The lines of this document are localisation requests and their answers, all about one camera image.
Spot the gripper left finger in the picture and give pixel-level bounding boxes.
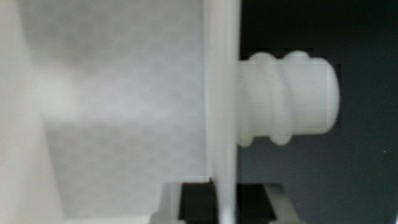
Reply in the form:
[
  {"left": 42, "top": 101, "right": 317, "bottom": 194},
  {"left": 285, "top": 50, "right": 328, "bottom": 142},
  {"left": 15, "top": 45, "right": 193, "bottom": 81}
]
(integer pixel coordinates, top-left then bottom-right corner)
[{"left": 148, "top": 180, "right": 216, "bottom": 224}]

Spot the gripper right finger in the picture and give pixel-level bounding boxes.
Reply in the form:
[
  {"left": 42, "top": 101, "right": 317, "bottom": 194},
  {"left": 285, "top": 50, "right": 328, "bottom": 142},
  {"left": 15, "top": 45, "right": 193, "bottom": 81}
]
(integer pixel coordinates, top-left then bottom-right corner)
[{"left": 235, "top": 183, "right": 305, "bottom": 224}]

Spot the white cabinet body box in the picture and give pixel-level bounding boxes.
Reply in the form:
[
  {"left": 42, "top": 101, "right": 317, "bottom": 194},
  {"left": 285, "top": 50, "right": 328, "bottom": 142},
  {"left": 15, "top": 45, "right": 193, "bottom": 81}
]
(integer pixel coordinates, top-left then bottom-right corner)
[{"left": 0, "top": 0, "right": 338, "bottom": 224}]

